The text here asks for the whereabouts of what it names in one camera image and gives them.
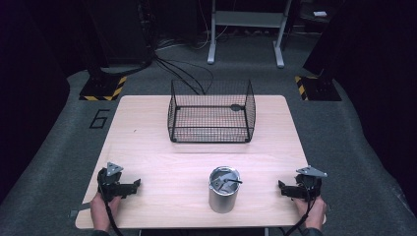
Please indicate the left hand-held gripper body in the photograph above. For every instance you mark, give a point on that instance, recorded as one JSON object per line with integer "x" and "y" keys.
{"x": 110, "y": 183}

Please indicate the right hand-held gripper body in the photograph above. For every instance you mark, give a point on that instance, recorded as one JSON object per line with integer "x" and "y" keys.
{"x": 308, "y": 185}

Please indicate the person's left hand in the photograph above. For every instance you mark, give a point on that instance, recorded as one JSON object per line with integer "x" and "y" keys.
{"x": 100, "y": 213}

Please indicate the person's right hand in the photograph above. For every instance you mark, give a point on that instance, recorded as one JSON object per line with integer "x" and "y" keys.
{"x": 314, "y": 213}

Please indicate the black yellow striped stand base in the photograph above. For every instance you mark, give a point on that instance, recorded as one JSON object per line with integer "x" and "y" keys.
{"x": 316, "y": 88}
{"x": 104, "y": 88}

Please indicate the small white box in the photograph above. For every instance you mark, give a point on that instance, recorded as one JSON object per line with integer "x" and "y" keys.
{"x": 320, "y": 13}

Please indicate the grey tape strip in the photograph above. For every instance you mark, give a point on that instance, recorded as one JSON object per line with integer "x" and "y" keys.
{"x": 80, "y": 210}

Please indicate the white metal stand frame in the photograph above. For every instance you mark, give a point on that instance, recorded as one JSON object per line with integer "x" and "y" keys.
{"x": 247, "y": 19}

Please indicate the light wooden table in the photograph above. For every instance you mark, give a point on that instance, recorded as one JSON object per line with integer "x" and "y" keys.
{"x": 164, "y": 170}

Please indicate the silver metal cup with lid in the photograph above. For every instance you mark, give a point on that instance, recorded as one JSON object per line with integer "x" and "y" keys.
{"x": 224, "y": 191}

